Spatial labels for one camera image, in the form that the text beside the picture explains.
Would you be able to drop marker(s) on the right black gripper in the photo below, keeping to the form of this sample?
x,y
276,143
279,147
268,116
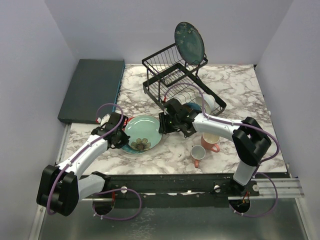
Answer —
x,y
163,128

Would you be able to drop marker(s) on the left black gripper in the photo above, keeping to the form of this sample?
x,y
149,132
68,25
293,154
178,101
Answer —
x,y
124,141

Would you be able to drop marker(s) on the dark bowl beige inside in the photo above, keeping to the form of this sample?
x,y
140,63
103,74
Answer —
x,y
189,106

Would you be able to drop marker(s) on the black wire dish rack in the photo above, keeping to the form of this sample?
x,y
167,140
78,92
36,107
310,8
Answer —
x,y
169,76

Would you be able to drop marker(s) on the printed salmon coffee mug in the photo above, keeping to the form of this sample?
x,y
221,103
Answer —
x,y
197,153

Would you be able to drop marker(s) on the plain pink mug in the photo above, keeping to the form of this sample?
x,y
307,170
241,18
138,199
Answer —
x,y
210,142

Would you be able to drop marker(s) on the white bowl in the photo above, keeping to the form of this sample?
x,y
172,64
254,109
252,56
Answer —
x,y
208,102

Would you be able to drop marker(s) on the blue glazed floral plate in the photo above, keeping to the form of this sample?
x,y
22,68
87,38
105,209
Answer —
x,y
189,43

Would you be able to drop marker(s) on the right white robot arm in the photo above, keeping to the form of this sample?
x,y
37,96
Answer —
x,y
250,140

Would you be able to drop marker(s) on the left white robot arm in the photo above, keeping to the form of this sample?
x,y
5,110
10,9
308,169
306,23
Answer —
x,y
62,186

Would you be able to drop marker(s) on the teal patterned bottom plate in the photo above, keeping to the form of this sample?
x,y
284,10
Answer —
x,y
127,149

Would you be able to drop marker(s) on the dark grey flat box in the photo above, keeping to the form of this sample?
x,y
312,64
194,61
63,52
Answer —
x,y
94,82

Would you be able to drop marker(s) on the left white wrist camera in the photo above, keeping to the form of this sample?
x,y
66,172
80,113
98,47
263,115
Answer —
x,y
103,120

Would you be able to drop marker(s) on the black mounting rail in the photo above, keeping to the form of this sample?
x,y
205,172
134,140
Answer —
x,y
174,191

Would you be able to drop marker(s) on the aluminium frame rail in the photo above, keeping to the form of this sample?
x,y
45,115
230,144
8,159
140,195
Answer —
x,y
269,186

